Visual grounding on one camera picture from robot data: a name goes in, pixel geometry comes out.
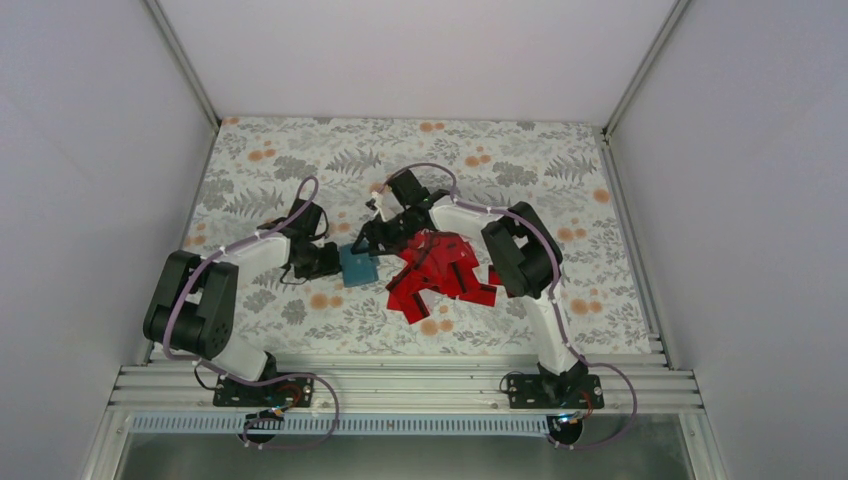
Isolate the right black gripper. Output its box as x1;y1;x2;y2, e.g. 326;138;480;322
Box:
351;207;418;257

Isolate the teal card holder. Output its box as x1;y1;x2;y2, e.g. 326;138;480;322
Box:
339;244;379;288

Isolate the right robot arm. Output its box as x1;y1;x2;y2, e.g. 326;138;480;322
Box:
350;167;588;407

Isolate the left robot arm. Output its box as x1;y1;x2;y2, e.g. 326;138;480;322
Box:
142;199;341;405

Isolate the pile of red cards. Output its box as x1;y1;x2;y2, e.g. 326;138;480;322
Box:
386;230;497;313

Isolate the red card front bottom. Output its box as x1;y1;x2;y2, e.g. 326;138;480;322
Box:
399;293;431;325

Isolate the floral table mat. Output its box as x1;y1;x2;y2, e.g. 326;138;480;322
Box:
185;117;650;360

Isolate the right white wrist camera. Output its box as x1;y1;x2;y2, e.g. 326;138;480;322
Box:
366;191;395;221

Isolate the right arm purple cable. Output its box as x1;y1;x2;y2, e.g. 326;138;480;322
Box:
380;162;639;452

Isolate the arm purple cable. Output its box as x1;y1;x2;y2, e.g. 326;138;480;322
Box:
160;175;340;453
380;162;639;452

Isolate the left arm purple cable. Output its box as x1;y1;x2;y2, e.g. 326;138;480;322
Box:
160;175;340;453

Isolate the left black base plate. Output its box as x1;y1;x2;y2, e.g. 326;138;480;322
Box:
212;378;315;409

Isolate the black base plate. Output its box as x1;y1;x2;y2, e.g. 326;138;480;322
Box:
212;378;315;409
499;372;605;410

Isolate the aluminium rail frame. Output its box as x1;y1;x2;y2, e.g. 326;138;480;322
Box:
108;354;704;414

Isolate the grey slotted cable duct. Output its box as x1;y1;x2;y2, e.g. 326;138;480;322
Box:
127;412;549;437

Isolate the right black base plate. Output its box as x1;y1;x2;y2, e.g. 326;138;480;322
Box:
499;372;605;410

